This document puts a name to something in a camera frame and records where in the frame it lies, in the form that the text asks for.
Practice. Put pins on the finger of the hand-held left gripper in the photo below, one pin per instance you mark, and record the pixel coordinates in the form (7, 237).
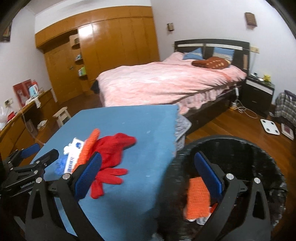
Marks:
(47, 157)
(30, 149)

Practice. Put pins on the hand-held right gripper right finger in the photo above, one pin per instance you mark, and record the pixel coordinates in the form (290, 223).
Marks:
(208, 173)

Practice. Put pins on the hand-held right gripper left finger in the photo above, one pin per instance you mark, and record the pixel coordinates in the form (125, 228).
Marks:
(89, 176)

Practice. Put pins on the blue scrap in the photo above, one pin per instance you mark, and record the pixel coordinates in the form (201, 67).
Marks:
(61, 165)

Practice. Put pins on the red knit glove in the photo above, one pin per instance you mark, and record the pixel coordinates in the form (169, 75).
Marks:
(108, 176)
(115, 143)

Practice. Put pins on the orange cloth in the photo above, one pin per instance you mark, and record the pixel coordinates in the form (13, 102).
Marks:
(197, 197)

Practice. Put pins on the white printed packet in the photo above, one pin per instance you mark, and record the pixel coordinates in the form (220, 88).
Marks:
(74, 153)

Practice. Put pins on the orange knit glove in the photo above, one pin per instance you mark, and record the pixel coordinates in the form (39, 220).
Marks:
(89, 143)

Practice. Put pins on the black trash bin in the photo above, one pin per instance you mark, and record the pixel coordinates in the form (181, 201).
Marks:
(254, 157)

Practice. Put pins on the wooden desk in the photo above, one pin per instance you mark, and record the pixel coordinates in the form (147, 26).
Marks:
(13, 134)

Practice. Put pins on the white plastic bag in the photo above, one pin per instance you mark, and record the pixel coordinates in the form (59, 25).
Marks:
(2, 118)

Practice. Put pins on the white wooden stool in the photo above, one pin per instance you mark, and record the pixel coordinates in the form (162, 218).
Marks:
(61, 113)

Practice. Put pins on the grey checked cloth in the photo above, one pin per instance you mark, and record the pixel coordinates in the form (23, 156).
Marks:
(182, 129)

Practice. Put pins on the red box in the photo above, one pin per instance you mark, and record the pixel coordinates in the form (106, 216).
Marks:
(20, 92)

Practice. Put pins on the white electric kettle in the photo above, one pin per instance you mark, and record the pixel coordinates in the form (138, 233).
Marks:
(33, 91)

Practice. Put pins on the blue tablecloth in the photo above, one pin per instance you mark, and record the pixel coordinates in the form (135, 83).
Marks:
(138, 129)

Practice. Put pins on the white power strip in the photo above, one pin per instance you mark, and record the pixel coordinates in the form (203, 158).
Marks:
(234, 104)

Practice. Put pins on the white bathroom scale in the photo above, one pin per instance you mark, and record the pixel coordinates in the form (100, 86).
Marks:
(270, 126)

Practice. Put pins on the red and white scale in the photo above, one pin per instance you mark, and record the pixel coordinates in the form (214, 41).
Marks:
(288, 131)

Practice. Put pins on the black nightstand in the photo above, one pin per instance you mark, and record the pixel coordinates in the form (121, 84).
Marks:
(256, 97)

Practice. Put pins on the green box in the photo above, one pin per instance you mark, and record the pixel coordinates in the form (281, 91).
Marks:
(82, 70)

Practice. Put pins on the plaid cloth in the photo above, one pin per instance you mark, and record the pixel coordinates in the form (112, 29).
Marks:
(285, 109)

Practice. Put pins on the pink blanket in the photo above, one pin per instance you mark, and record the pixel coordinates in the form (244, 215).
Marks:
(161, 83)

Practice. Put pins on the brown dotted pillow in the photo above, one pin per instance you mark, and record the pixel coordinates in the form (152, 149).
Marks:
(212, 63)

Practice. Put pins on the yellow toy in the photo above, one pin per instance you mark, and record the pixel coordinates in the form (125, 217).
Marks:
(267, 78)

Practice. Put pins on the dark bag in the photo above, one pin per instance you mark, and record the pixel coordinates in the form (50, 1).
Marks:
(290, 93)

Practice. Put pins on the blue striped pillow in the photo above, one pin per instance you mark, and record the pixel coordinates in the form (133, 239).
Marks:
(223, 52)
(193, 55)

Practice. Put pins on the wooden wardrobe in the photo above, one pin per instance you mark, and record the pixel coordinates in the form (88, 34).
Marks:
(115, 46)

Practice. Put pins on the dark wooden bed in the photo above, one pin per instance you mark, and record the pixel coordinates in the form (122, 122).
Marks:
(242, 46)

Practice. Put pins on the beige wall socket strip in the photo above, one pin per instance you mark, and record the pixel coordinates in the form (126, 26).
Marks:
(254, 49)

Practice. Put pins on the small wall lamp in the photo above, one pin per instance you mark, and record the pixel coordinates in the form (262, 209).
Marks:
(170, 27)

